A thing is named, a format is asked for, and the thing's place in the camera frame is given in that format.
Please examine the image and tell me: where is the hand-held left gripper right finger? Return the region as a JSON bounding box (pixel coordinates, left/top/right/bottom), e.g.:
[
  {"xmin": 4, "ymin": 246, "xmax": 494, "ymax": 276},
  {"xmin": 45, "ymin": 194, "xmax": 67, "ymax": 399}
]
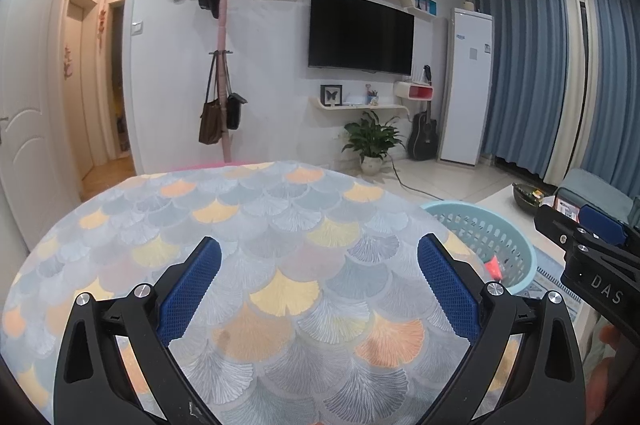
[{"xmin": 416, "ymin": 232, "xmax": 587, "ymax": 425}]

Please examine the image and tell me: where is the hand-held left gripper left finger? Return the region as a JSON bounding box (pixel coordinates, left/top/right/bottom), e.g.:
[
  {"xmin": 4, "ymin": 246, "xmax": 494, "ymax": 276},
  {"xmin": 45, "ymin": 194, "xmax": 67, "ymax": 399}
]
[{"xmin": 52, "ymin": 235, "xmax": 223, "ymax": 425}]

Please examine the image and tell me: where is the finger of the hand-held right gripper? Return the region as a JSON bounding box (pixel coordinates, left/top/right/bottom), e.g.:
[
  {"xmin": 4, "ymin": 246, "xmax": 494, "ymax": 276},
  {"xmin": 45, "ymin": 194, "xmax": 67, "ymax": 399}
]
[
  {"xmin": 579, "ymin": 204, "xmax": 640, "ymax": 253},
  {"xmin": 533, "ymin": 204, "xmax": 601, "ymax": 256}
]

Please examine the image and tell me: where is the light blue perforated plastic basket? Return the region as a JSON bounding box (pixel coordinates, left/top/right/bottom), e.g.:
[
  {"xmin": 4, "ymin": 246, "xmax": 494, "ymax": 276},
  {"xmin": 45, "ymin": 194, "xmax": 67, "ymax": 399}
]
[{"xmin": 419, "ymin": 200, "xmax": 538, "ymax": 297}]

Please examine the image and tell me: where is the orange plastic bag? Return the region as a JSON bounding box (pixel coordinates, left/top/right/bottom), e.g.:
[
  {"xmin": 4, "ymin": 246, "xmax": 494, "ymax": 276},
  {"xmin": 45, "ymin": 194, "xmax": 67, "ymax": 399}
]
[{"xmin": 482, "ymin": 255, "xmax": 503, "ymax": 282}]

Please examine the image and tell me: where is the person's right hand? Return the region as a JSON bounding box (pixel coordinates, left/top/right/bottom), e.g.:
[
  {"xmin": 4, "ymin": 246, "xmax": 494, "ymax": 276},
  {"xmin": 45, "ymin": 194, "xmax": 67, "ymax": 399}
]
[{"xmin": 584, "ymin": 322, "xmax": 636, "ymax": 425}]

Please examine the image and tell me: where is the orange tissue box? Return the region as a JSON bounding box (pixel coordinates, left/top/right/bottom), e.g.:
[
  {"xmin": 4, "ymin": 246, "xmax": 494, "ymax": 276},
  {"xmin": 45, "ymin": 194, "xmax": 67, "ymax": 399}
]
[{"xmin": 552, "ymin": 195, "xmax": 583, "ymax": 223}]

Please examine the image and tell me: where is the blue sofa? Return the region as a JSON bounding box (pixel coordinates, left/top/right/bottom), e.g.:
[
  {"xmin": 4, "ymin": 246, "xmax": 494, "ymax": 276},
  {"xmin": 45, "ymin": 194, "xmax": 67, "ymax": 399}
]
[{"xmin": 555, "ymin": 168, "xmax": 636, "ymax": 226}]

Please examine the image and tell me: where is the dark green bowl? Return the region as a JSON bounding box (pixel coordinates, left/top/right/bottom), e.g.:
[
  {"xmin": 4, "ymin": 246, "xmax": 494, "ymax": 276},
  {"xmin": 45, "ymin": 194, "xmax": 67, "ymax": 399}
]
[{"xmin": 512, "ymin": 182, "xmax": 556, "ymax": 211}]

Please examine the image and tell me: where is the blue patterned rug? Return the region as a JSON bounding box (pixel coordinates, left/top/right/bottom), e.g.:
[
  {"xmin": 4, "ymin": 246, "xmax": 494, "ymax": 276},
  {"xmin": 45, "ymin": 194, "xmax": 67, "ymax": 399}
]
[{"xmin": 520, "ymin": 245, "xmax": 581, "ymax": 321}]

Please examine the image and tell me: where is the white coffee table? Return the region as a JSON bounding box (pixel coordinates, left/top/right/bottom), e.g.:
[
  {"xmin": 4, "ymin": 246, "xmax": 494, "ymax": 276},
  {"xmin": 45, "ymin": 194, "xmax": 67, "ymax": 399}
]
[{"xmin": 475, "ymin": 182, "xmax": 571, "ymax": 266}]

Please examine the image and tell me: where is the fan-patterned tablecloth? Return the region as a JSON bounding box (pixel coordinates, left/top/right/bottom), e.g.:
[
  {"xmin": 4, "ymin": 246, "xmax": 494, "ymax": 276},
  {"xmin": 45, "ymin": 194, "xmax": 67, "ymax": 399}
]
[{"xmin": 0, "ymin": 161, "xmax": 526, "ymax": 425}]

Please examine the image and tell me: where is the cream striped curtain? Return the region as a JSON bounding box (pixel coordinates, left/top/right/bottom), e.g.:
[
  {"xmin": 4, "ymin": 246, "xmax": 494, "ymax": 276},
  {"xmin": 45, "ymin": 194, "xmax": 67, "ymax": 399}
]
[{"xmin": 547, "ymin": 0, "xmax": 593, "ymax": 186}]

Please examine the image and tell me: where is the black acoustic guitar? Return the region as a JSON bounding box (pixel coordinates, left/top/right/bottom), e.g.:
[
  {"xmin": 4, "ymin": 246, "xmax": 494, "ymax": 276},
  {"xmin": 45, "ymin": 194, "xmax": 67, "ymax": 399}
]
[{"xmin": 407, "ymin": 65, "xmax": 438, "ymax": 161}]

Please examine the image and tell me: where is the white standing air conditioner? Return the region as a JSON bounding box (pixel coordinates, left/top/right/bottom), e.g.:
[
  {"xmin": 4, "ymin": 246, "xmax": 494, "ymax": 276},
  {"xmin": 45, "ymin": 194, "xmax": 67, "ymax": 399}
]
[{"xmin": 437, "ymin": 8, "xmax": 494, "ymax": 166}]

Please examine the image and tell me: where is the blue curtain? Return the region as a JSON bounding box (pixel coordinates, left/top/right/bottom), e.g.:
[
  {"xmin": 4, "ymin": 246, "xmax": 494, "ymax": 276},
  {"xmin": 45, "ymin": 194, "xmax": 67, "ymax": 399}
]
[{"xmin": 467, "ymin": 0, "xmax": 640, "ymax": 206}]

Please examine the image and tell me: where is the brown handbag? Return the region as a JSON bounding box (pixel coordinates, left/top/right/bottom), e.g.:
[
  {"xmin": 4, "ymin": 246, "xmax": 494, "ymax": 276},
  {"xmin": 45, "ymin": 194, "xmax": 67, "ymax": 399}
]
[{"xmin": 198, "ymin": 52, "xmax": 224, "ymax": 145}]

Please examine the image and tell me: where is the potted green plant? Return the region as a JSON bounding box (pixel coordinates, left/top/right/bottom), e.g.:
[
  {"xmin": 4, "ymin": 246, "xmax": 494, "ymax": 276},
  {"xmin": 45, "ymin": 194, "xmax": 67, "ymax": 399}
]
[{"xmin": 342, "ymin": 110, "xmax": 403, "ymax": 176}]

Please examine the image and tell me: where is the black handbag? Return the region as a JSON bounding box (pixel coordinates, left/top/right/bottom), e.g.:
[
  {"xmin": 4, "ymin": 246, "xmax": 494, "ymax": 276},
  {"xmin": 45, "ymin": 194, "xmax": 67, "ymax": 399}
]
[{"xmin": 225, "ymin": 92, "xmax": 247, "ymax": 130}]

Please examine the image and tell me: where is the white and red box shelf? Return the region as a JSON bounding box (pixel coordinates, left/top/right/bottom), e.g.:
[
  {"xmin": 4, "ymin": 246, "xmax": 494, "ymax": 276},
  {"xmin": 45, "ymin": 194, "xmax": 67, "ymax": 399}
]
[{"xmin": 392, "ymin": 81, "xmax": 433, "ymax": 102}]

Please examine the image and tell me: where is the framed butterfly picture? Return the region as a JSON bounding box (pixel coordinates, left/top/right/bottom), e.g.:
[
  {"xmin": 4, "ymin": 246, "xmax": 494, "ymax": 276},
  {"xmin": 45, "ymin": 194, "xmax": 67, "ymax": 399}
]
[{"xmin": 320, "ymin": 84, "xmax": 344, "ymax": 107}]

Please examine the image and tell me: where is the pink coat rack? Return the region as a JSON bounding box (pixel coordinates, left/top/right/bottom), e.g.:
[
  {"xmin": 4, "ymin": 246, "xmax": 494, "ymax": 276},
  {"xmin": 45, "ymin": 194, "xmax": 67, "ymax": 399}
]
[{"xmin": 170, "ymin": 0, "xmax": 266, "ymax": 169}]

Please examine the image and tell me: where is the white door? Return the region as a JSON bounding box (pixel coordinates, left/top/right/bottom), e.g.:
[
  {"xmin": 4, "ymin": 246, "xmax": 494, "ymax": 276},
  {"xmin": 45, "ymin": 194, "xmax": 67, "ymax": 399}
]
[{"xmin": 0, "ymin": 0, "xmax": 86, "ymax": 266}]

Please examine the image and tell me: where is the black flat television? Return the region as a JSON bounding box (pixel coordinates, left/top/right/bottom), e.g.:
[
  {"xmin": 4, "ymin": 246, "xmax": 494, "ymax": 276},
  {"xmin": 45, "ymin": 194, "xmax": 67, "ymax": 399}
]
[{"xmin": 307, "ymin": 0, "xmax": 416, "ymax": 76}]

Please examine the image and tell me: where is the black power cable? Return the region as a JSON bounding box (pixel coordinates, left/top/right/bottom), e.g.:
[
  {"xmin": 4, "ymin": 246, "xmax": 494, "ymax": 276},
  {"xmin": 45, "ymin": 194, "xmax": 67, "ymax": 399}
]
[{"xmin": 387, "ymin": 160, "xmax": 446, "ymax": 201}]

